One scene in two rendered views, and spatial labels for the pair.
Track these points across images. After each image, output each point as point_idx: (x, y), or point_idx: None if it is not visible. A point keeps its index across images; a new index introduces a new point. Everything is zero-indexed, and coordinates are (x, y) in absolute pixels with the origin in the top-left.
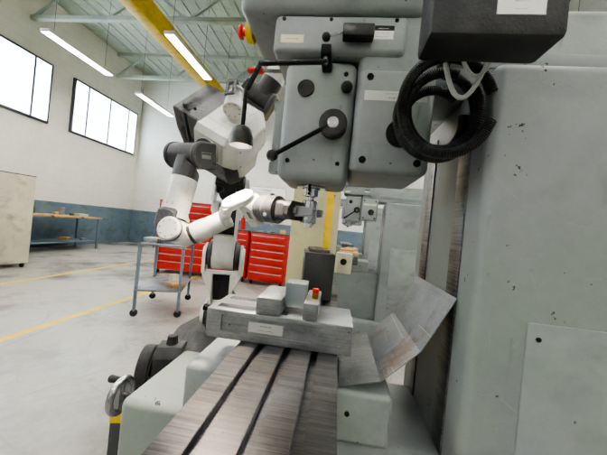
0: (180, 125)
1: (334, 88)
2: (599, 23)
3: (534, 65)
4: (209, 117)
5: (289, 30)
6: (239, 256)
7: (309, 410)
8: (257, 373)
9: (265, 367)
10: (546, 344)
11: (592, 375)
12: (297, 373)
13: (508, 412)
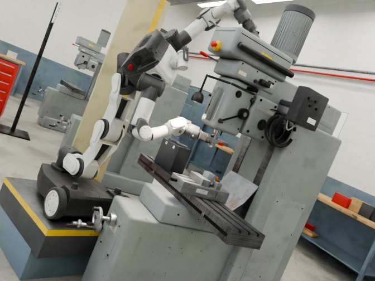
0: (137, 54)
1: (247, 98)
2: None
3: None
4: (162, 61)
5: (243, 69)
6: (122, 135)
7: (236, 217)
8: (214, 207)
9: (213, 206)
10: (278, 202)
11: (283, 211)
12: (222, 208)
13: (263, 221)
